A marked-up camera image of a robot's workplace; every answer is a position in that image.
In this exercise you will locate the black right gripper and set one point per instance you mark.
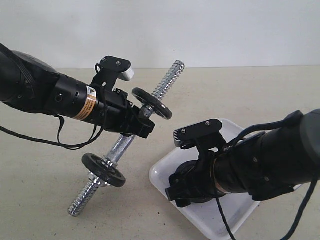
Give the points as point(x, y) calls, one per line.
point(197, 183)

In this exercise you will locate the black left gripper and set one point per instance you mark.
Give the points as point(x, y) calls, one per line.
point(69, 97)

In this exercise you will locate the black weight plate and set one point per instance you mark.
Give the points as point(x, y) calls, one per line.
point(184, 168)
point(102, 170)
point(151, 105)

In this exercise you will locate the chrome threaded dumbbell bar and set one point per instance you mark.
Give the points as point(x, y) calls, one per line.
point(124, 141)

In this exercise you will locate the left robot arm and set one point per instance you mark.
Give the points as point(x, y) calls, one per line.
point(30, 85)

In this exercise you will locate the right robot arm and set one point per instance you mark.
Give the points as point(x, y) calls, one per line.
point(264, 161)

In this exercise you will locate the white rectangular plastic tray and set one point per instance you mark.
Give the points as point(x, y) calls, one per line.
point(219, 218)

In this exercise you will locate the chrome star collar nut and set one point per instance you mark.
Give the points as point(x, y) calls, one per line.
point(95, 179)

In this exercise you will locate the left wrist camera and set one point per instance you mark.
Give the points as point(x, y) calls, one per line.
point(109, 70)

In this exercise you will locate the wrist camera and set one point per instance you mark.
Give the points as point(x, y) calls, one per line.
point(109, 70)
point(205, 136)

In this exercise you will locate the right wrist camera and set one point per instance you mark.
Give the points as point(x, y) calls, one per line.
point(205, 136)

